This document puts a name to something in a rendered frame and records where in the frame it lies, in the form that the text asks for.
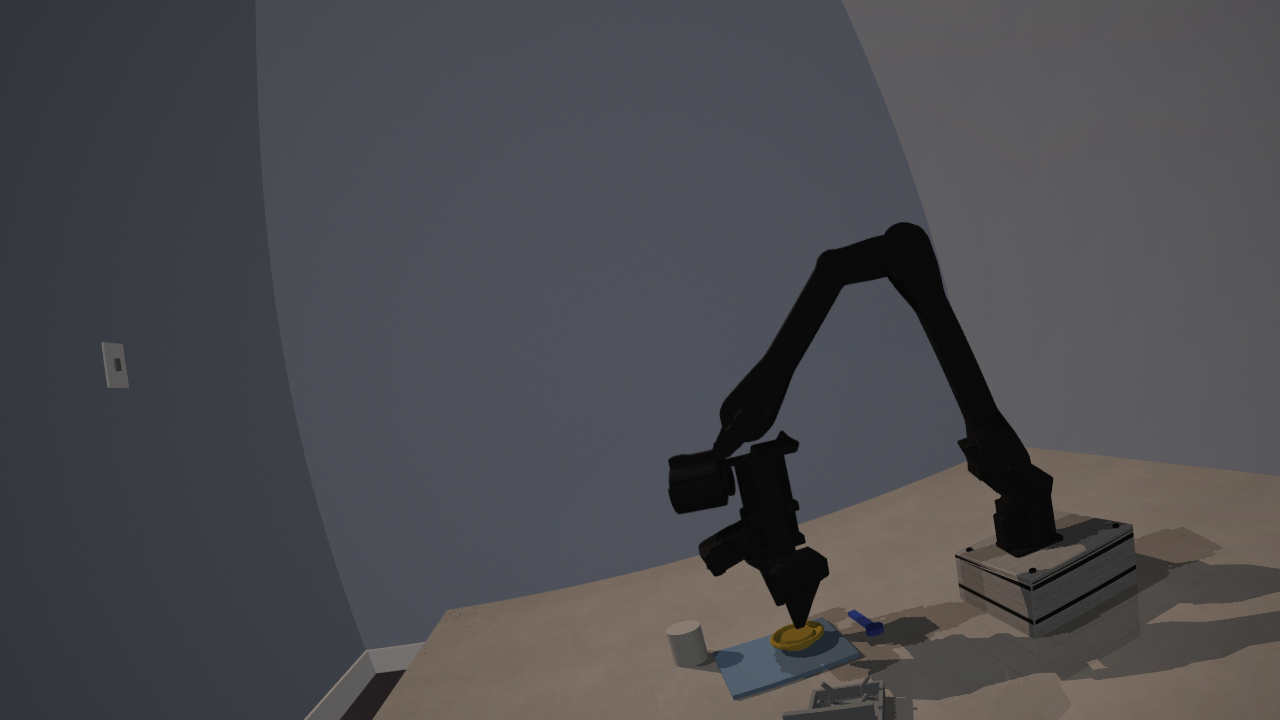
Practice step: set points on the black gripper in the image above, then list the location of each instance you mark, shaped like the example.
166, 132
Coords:
792, 576

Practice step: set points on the yellow plate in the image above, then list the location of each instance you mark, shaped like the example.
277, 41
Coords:
791, 639

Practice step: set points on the blue square mat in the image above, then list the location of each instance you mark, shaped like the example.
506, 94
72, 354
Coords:
755, 666

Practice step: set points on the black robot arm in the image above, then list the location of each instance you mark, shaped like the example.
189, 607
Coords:
1024, 522

